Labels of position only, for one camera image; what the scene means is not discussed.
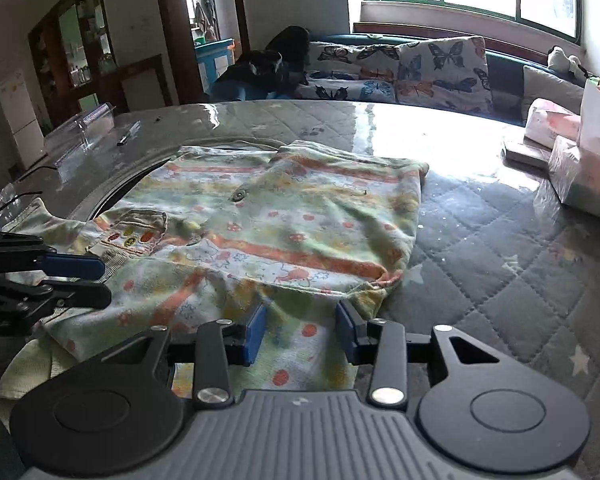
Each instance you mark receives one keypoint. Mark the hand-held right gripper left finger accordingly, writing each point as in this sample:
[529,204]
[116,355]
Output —
[256,334]

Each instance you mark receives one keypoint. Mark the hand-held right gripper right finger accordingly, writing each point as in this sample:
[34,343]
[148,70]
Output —
[345,334]

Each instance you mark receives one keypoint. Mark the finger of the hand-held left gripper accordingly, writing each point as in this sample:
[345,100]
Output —
[82,296]
[75,266]

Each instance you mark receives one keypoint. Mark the green patterned shirt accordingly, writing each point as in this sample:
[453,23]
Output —
[280,210]

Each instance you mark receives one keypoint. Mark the hanging clothes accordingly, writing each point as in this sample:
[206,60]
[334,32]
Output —
[206,15]

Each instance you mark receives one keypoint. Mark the clear plastic food container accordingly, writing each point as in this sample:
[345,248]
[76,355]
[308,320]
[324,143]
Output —
[80,140]

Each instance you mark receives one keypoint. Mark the black marker pen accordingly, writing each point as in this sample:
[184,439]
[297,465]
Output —
[128,133]

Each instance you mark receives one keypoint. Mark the grey quilted star table cover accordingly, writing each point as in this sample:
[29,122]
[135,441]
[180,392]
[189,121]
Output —
[480,260]

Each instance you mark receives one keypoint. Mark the white refrigerator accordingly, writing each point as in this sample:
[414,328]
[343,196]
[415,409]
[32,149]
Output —
[20,120]

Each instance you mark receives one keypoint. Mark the dark wooden chair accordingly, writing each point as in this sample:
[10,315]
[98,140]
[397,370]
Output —
[140,82]

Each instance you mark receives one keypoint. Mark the wooden display cabinet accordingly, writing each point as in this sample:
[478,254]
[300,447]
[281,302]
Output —
[70,45]

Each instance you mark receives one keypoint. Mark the blue cabinet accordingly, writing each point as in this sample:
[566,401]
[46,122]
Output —
[215,67]

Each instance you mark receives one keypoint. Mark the butterfly print cushion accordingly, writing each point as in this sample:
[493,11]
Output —
[442,75]
[350,72]

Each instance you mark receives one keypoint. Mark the black bag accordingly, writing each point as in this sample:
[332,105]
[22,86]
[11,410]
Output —
[275,60]

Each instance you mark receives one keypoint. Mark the plastic wrapped tissue pack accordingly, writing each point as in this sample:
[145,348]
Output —
[585,180]

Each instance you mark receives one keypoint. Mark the pink tissue pack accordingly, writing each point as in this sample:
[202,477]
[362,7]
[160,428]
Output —
[550,122]

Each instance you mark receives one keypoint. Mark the grey pillow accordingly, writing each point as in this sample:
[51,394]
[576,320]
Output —
[550,92]

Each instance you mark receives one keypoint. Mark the white plush toy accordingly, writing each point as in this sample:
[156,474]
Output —
[565,62]

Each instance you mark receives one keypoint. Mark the dark wooden door frame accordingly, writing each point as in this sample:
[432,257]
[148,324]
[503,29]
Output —
[172,25]

